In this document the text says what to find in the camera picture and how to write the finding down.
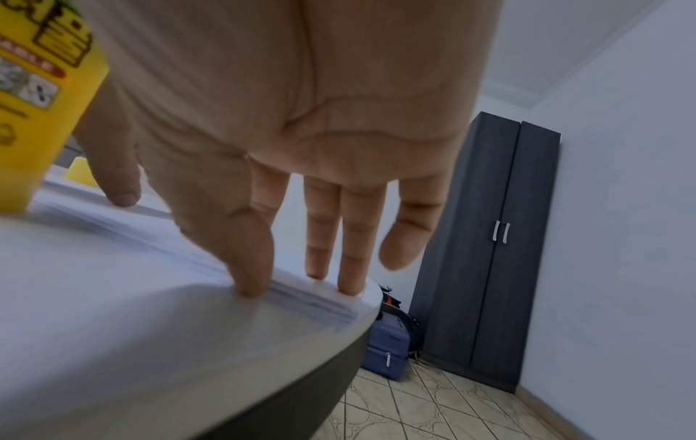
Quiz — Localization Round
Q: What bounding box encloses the person's right hand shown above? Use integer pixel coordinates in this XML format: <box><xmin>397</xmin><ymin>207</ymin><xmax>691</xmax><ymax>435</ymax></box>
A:
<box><xmin>70</xmin><ymin>0</ymin><xmax>505</xmax><ymax>298</ymax></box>

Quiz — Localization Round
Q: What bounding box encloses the white paper stack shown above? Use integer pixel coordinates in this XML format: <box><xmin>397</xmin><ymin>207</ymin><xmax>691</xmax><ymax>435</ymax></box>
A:
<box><xmin>32</xmin><ymin>184</ymin><xmax>366</xmax><ymax>328</ymax></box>

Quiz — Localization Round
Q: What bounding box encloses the yellow glue stick cap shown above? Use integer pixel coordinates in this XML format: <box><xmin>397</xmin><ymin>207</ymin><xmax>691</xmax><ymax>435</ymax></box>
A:
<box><xmin>62</xmin><ymin>157</ymin><xmax>102</xmax><ymax>189</ymax></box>

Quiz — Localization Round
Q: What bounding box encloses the yellow glue stick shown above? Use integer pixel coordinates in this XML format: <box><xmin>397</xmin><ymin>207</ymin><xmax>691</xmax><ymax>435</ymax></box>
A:
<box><xmin>0</xmin><ymin>0</ymin><xmax>110</xmax><ymax>216</ymax></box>

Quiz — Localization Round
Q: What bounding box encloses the black bag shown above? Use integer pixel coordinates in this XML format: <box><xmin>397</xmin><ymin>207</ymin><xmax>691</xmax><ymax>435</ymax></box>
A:
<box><xmin>376</xmin><ymin>287</ymin><xmax>428</xmax><ymax>354</ymax></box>

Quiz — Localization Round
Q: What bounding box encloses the black wardrobe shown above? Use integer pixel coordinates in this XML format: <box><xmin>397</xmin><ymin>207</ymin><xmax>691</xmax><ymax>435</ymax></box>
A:
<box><xmin>407</xmin><ymin>112</ymin><xmax>563</xmax><ymax>394</ymax></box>

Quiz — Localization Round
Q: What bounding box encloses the blue suitcase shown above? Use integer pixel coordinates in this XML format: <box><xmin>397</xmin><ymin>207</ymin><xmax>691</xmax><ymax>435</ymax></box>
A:
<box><xmin>360</xmin><ymin>310</ymin><xmax>415</xmax><ymax>382</ymax></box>

